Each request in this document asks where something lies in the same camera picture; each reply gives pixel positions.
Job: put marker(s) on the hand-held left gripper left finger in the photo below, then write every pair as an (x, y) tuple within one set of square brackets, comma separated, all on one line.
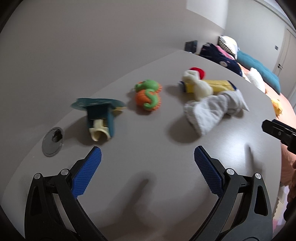
[(87, 171)]

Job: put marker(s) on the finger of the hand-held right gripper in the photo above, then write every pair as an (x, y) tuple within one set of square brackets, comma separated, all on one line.
[(286, 126), (277, 132)]

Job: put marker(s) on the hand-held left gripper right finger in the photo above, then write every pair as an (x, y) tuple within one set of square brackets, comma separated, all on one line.
[(208, 171)]

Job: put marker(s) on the teal dinosaur hook package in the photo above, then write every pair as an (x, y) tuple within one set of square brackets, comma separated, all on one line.
[(99, 113)]

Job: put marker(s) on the white cloth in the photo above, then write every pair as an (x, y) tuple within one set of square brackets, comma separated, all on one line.
[(208, 111)]

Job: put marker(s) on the yellow tissue packet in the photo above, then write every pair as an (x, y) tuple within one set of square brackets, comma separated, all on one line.
[(219, 84)]

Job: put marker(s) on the cream soft toy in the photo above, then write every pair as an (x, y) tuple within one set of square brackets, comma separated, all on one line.
[(201, 89)]

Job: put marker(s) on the red toy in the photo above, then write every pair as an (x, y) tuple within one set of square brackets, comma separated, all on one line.
[(201, 73)]

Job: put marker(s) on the green orange teether toy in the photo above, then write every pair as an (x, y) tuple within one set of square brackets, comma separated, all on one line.
[(149, 84)]

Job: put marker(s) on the bed with orange sheet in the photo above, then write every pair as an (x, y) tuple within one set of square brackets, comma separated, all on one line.
[(288, 109)]

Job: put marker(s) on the yellow duck plush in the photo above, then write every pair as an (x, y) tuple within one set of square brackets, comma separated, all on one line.
[(276, 105)]

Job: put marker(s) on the white goose plush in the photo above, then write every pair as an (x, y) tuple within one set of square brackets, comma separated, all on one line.
[(256, 77)]

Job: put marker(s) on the teal cushion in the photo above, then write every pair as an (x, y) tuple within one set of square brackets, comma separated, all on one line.
[(254, 62)]

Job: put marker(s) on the grey door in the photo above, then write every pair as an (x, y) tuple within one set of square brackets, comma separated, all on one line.
[(288, 51)]

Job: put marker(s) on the foam puzzle floor mats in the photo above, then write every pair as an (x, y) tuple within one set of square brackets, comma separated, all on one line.
[(278, 208)]

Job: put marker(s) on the pink towel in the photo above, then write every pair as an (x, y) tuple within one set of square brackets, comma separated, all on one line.
[(224, 52)]

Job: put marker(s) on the checked pillow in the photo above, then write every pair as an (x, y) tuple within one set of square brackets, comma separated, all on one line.
[(229, 42)]

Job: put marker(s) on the navy printed blanket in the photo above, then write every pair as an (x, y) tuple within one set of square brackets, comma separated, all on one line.
[(208, 52)]

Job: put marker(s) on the black device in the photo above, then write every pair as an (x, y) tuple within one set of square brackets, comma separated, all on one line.
[(191, 46)]

